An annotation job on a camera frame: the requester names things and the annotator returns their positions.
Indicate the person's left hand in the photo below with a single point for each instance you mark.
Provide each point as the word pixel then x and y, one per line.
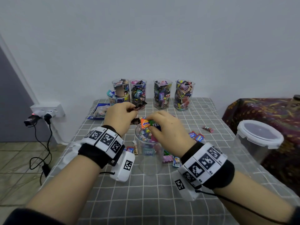
pixel 119 117

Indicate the person's right hand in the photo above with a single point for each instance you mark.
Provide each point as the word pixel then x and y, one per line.
pixel 173 133

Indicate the pile of colourful candies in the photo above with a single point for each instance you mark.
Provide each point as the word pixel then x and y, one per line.
pixel 197 136

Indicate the dark candy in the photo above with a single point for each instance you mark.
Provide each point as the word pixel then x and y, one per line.
pixel 140 105

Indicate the orange candy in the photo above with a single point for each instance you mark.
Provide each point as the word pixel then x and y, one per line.
pixel 144 123

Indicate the tall transparent plastic jar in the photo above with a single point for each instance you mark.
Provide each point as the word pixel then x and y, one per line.
pixel 138 91

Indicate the small transparent plastic jar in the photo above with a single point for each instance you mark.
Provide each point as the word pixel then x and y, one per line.
pixel 162 94
pixel 184 95
pixel 121 84

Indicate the person's right forearm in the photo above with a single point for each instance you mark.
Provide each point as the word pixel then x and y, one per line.
pixel 255 199

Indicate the person's left forearm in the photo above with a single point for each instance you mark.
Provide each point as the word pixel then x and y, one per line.
pixel 63 189

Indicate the blue snack packet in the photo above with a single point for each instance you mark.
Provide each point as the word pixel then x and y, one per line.
pixel 97 111

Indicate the black marker-tagged left wristband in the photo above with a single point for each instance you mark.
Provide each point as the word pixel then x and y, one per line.
pixel 101 145

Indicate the black marker-tagged wristband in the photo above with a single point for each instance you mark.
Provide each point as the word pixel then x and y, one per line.
pixel 206 164
pixel 101 145

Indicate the black marker-tagged right wristband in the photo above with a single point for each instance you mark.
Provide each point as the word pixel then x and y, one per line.
pixel 206 164

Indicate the black power plug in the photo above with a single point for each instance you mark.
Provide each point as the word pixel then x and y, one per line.
pixel 30 121

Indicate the dark patterned cloth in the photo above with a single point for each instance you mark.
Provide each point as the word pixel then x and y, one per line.
pixel 267 110

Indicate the grey door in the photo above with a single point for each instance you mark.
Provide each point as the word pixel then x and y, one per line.
pixel 10 103

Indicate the olive green object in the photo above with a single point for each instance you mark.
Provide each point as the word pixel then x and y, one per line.
pixel 297 101

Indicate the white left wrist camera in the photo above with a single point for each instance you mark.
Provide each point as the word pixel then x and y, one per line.
pixel 124 167

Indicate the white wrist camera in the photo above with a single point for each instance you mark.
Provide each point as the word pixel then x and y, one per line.
pixel 180 185
pixel 124 167

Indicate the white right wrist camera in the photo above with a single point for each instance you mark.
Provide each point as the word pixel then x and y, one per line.
pixel 180 185

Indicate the white wall socket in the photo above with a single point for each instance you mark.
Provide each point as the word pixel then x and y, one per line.
pixel 47 110

